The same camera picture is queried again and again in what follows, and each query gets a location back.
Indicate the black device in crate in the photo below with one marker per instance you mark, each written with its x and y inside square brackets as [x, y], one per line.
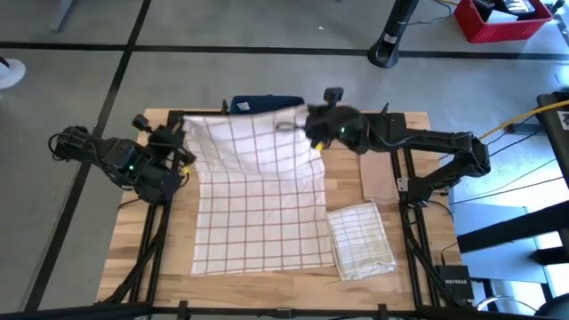
[515, 5]

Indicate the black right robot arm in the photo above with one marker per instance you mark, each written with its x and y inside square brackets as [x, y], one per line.
[435, 140]

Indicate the white box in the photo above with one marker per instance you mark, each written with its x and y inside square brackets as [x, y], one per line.
[502, 17]

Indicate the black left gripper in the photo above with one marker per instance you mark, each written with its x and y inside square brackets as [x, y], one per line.
[166, 144]

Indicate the navy fabric basket white label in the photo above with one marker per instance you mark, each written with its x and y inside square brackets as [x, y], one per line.
[266, 103]

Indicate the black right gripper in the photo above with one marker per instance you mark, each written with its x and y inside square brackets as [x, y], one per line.
[338, 126]

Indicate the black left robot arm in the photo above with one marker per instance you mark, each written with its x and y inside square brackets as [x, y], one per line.
[102, 155]

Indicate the black power adapter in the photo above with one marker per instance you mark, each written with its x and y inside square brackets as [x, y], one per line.
[511, 129]

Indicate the black Netgear network switch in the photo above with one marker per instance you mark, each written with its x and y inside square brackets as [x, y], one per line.
[455, 282]

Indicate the grey metal base plate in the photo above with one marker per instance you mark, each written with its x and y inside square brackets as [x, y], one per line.
[402, 184]

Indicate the pink beige towel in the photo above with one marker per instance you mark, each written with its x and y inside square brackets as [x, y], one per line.
[378, 178]

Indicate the grey metal post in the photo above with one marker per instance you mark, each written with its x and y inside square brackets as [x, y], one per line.
[64, 15]

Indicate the white towel grey checks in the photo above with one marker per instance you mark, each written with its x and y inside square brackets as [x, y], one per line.
[362, 242]

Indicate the black side desk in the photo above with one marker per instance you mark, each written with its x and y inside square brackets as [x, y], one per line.
[561, 142]

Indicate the black furniture beams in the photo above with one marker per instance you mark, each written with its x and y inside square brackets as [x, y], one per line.
[511, 231]

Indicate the white towel red-brown checks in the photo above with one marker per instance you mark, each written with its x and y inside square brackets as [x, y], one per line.
[258, 200]

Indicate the black metal table frame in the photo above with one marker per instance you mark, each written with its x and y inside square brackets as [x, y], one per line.
[155, 249]

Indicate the white round floor base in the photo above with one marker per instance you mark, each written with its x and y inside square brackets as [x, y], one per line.
[11, 73]

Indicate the red plastic crate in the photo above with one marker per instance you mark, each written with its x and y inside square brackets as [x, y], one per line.
[489, 33]

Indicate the black round stool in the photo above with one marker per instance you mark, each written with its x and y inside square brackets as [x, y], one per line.
[555, 311]

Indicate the black tower stand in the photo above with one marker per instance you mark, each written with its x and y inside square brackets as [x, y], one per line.
[391, 40]

